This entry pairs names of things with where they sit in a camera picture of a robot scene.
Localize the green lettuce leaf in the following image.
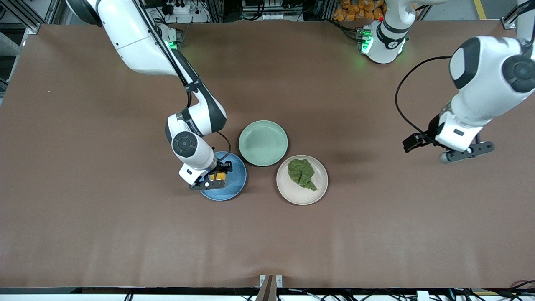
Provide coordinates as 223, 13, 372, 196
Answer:
287, 158, 318, 192

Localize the blue plate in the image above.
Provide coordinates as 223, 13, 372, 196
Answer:
198, 151, 247, 202

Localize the light green plate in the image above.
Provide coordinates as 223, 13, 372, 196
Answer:
238, 120, 289, 167

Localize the beige plate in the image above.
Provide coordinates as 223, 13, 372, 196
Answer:
276, 155, 329, 206

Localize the orange packaged items pile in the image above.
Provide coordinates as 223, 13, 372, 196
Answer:
333, 0, 386, 22

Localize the white power strip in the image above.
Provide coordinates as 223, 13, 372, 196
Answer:
161, 0, 209, 24

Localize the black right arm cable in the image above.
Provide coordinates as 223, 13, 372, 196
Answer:
136, 0, 232, 164

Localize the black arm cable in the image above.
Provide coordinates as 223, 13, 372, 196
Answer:
395, 55, 455, 137
136, 0, 232, 164

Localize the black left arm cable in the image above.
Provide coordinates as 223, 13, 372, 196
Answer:
395, 55, 455, 137

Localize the aluminium frame profile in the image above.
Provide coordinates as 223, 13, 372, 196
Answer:
501, 0, 521, 30
0, 0, 41, 35

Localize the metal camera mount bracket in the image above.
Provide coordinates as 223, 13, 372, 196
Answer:
256, 275, 284, 301

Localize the black base cable bundle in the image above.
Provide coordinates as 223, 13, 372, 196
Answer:
331, 18, 362, 43

